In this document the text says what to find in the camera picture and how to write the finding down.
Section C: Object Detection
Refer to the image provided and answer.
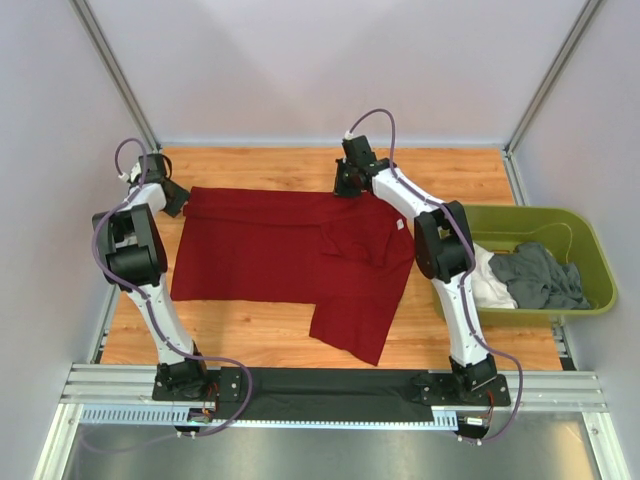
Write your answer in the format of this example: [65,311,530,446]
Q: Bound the black cloth strip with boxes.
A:
[239,367,433,423]

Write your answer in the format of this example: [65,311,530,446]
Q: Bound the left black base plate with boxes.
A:
[151,367,248,405]

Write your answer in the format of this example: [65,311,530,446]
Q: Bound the slotted cable duct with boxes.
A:
[78,404,458,432]

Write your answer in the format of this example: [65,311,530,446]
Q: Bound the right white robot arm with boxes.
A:
[334,133,497,404]

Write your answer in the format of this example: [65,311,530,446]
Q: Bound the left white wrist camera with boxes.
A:
[118,163,142,185]

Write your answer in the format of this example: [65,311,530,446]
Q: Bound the right aluminium frame post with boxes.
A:
[504,0,606,154]

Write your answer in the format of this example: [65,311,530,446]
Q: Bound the left aluminium frame post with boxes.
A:
[69,0,162,151]

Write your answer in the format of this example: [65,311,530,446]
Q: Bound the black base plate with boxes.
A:
[151,367,248,405]
[410,371,511,407]

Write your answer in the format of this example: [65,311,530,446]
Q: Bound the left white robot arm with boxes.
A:
[92,153,211,401]

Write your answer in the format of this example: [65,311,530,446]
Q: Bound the red t-shirt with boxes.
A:
[171,187,414,365]

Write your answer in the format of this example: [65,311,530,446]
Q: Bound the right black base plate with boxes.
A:
[410,371,511,407]

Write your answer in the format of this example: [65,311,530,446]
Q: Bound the white t-shirt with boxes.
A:
[471,243,517,309]

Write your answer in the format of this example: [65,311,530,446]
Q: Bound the aluminium mounting rail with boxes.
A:
[59,364,608,413]

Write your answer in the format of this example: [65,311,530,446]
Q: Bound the grey t-shirt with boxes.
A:
[489,242,591,310]

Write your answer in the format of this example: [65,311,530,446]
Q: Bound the green plastic bin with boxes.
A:
[465,204,617,327]

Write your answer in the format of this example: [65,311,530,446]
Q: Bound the aluminium frame post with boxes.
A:
[504,0,606,154]
[69,0,162,151]

